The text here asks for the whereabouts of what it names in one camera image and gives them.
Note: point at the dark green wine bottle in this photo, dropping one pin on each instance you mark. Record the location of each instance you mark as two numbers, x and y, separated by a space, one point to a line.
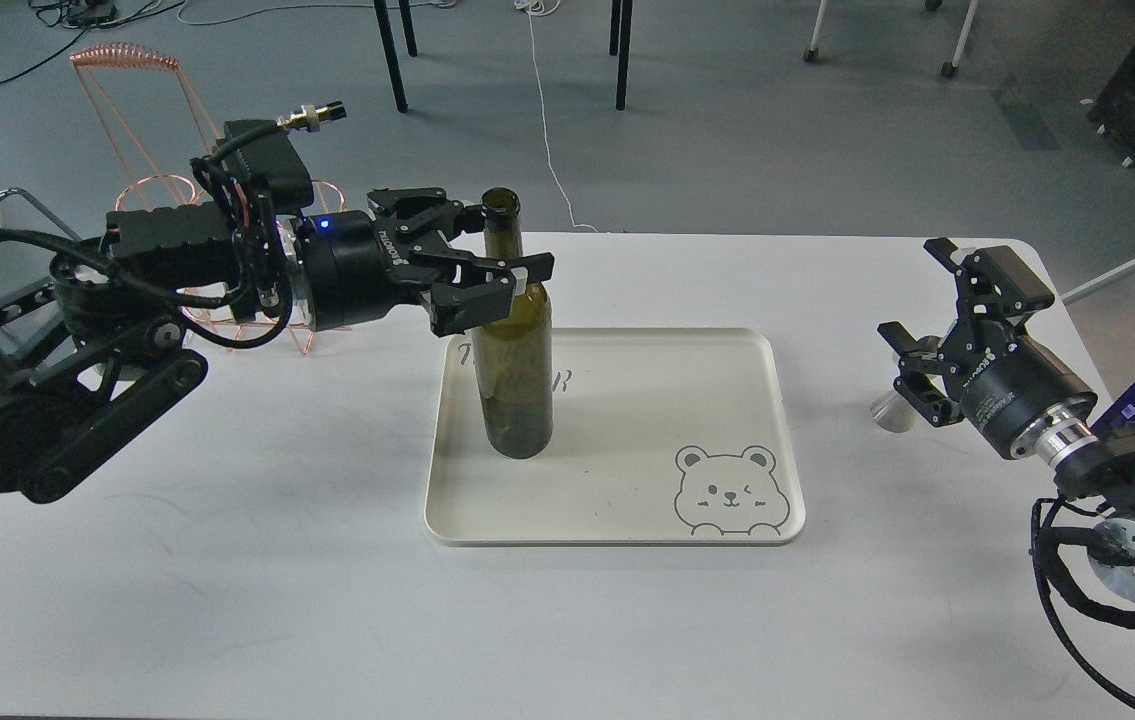
513 365

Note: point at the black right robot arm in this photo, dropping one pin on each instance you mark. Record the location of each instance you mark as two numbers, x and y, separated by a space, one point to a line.
1082 540

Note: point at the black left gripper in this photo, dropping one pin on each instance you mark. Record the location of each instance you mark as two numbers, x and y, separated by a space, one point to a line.
357 267

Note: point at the rose gold wire bottle rack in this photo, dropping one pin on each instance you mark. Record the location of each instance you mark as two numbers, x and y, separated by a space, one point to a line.
181 190

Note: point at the steel double jigger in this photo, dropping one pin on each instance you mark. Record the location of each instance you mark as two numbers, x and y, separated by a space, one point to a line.
892 410

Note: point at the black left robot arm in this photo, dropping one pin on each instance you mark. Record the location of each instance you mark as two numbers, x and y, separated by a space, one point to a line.
93 353

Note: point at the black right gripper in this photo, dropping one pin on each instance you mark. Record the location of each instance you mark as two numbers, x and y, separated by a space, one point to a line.
985 369

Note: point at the white rolling chair base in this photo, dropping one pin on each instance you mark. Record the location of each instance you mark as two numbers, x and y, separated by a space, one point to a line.
872 30

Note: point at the cream bear serving tray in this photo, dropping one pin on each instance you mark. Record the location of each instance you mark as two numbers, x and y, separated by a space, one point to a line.
661 436

